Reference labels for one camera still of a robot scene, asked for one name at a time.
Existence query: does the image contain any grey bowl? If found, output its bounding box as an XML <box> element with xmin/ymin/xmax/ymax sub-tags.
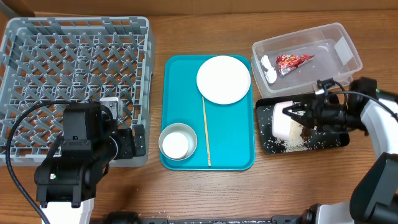
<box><xmin>159</xmin><ymin>123</ymin><xmax>198</xmax><ymax>161</ymax></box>

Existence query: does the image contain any white paper cup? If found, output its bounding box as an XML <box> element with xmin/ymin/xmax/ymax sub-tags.
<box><xmin>162</xmin><ymin>133</ymin><xmax>189</xmax><ymax>159</ymax></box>

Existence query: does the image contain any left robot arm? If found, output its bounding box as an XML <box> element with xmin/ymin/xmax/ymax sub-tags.
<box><xmin>34</xmin><ymin>102</ymin><xmax>146</xmax><ymax>223</ymax></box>

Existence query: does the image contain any black rail at bottom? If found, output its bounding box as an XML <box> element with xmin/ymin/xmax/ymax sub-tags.
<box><xmin>102</xmin><ymin>212</ymin><xmax>301</xmax><ymax>224</ymax></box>

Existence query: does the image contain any red snack wrapper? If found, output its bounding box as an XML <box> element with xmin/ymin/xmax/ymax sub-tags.
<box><xmin>276</xmin><ymin>54</ymin><xmax>314</xmax><ymax>76</ymax></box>

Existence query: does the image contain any pink bowl with rice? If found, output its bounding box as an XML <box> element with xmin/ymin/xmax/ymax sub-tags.
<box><xmin>272</xmin><ymin>101</ymin><xmax>293</xmax><ymax>141</ymax></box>

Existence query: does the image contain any clear plastic bin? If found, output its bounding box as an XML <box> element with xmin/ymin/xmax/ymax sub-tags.
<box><xmin>251</xmin><ymin>23</ymin><xmax>363</xmax><ymax>98</ymax></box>

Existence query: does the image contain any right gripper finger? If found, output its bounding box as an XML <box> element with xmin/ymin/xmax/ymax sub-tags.
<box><xmin>289</xmin><ymin>111</ymin><xmax>308</xmax><ymax>127</ymax></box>
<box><xmin>282</xmin><ymin>100</ymin><xmax>306</xmax><ymax>114</ymax></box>

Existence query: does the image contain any spilled white rice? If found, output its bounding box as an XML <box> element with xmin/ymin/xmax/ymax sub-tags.
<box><xmin>256</xmin><ymin>105</ymin><xmax>349</xmax><ymax>154</ymax></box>

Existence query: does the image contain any grey dishwasher rack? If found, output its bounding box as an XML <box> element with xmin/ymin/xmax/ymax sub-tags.
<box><xmin>1</xmin><ymin>16</ymin><xmax>155</xmax><ymax>167</ymax></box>

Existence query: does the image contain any teal plastic tray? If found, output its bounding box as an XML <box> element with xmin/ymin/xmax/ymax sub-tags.
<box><xmin>160</xmin><ymin>55</ymin><xmax>256</xmax><ymax>170</ymax></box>

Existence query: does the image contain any black plastic tray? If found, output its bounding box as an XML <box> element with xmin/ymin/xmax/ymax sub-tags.
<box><xmin>256</xmin><ymin>94</ymin><xmax>350</xmax><ymax>154</ymax></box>

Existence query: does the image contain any white round plate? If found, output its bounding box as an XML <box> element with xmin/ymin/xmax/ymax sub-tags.
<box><xmin>197</xmin><ymin>55</ymin><xmax>251</xmax><ymax>105</ymax></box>

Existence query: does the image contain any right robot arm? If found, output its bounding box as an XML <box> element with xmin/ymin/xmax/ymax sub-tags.
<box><xmin>272</xmin><ymin>77</ymin><xmax>397</xmax><ymax>223</ymax></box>

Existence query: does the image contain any white tissue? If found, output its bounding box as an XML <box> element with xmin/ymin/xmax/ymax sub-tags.
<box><xmin>261</xmin><ymin>55</ymin><xmax>277</xmax><ymax>84</ymax></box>

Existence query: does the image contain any wooden chopstick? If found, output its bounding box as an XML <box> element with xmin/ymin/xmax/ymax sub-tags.
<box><xmin>201</xmin><ymin>96</ymin><xmax>211</xmax><ymax>167</ymax></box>

